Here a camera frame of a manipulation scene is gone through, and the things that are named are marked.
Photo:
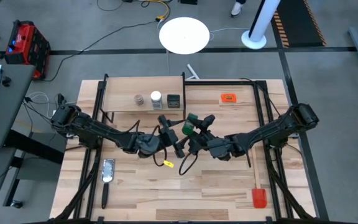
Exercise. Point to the small glass spice jar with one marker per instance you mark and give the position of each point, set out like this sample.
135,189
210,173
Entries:
139,99

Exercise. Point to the green-lid spice jar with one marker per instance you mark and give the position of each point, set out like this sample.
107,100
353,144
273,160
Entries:
187,128

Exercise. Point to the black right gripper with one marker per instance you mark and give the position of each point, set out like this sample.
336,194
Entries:
211,144

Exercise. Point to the white and black tower pillar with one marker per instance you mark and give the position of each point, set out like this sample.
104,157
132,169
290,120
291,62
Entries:
261,21

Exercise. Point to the white round disc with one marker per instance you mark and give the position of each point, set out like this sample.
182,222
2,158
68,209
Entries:
184,35

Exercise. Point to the black floor box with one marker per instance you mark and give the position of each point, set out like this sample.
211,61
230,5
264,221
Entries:
187,1

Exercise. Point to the yellow tag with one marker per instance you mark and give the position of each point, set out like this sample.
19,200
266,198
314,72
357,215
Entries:
168,164

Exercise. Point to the black desk leg frame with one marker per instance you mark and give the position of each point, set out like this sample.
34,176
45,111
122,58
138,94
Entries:
36,146

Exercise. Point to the black caster wheel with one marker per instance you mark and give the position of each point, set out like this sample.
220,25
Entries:
16,204

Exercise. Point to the white-lid spice jar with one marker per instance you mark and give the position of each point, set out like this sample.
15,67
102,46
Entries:
156,99

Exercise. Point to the black mat with orange stripes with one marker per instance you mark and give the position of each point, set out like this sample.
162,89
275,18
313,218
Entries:
297,21

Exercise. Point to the red and black tool box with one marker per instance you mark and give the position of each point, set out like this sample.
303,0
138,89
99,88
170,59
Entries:
26,46

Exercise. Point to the black metal table frame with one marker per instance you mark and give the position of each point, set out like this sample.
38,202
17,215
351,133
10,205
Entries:
222,82

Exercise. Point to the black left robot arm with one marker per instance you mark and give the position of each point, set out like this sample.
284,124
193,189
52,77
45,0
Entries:
98,128

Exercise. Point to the flat orange packet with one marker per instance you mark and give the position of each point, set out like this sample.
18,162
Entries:
228,98

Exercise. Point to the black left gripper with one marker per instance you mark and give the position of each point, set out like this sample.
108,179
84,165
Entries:
168,138

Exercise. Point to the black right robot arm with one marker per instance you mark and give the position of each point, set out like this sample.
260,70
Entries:
269,130

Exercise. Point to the wooden shelf with black legs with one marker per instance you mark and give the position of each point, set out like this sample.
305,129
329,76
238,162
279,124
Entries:
123,88

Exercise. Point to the grey desk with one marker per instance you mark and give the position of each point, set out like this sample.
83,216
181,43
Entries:
8,109

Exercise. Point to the black square spice tin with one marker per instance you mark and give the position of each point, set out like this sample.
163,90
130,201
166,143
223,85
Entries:
173,101

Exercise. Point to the person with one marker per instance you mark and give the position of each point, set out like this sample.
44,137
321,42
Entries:
236,9

